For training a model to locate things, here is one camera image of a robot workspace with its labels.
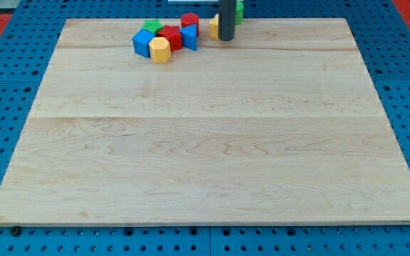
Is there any blue triangle block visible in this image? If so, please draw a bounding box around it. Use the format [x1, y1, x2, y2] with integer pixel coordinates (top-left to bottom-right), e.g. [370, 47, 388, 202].
[179, 24, 197, 51]

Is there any red star block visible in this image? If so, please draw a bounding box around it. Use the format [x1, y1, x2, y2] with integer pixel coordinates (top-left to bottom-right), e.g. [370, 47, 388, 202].
[157, 25, 183, 51]

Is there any green star block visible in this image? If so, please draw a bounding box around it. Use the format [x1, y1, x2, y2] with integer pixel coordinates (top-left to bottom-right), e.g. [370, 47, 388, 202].
[142, 19, 164, 35]

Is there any light wooden board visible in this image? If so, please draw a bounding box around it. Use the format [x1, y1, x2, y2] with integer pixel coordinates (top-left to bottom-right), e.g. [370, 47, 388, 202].
[0, 18, 410, 227]

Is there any yellow hexagon block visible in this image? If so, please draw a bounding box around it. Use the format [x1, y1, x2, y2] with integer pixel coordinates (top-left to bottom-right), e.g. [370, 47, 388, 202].
[149, 37, 171, 63]

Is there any yellow block behind rod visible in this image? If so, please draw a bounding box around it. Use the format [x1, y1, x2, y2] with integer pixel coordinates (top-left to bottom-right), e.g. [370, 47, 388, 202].
[209, 14, 219, 39]

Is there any blue cube block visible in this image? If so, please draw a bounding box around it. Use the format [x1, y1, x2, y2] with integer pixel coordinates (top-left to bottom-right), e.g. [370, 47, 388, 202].
[132, 29, 155, 58]

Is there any red cylinder block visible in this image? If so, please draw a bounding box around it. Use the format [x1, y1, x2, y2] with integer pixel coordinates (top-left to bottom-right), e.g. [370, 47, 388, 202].
[180, 13, 199, 36]

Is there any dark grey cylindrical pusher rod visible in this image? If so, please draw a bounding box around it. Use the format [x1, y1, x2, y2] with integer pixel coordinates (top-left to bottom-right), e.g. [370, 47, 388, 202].
[219, 0, 236, 41]

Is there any green block behind rod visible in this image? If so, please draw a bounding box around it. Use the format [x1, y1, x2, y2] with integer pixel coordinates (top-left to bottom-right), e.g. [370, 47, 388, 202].
[235, 1, 244, 25]

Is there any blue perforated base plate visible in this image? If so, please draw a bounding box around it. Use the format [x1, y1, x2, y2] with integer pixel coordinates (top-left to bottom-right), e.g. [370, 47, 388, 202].
[0, 0, 410, 255]

